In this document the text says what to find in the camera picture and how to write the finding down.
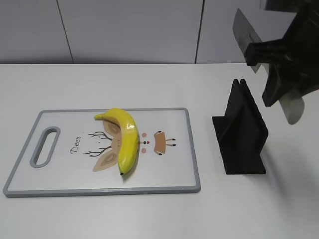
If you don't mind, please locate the yellow plastic banana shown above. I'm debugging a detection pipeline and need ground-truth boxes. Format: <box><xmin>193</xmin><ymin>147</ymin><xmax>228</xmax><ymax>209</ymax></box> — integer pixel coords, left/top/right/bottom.
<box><xmin>94</xmin><ymin>108</ymin><xmax>139</xmax><ymax>176</ymax></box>

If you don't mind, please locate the white grey-rimmed cutting board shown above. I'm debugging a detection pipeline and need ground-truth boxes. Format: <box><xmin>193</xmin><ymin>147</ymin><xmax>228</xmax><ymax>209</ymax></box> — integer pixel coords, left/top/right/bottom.
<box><xmin>3</xmin><ymin>108</ymin><xmax>200</xmax><ymax>197</ymax></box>

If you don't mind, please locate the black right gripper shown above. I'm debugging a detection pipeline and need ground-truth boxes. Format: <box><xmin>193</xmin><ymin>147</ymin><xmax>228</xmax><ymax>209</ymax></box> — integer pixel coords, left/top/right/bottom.
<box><xmin>244</xmin><ymin>0</ymin><xmax>319</xmax><ymax>107</ymax></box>

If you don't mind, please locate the black knife stand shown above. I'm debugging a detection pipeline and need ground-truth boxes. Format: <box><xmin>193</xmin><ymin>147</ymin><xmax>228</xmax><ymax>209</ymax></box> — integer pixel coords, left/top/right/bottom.
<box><xmin>212</xmin><ymin>79</ymin><xmax>268</xmax><ymax>175</ymax></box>

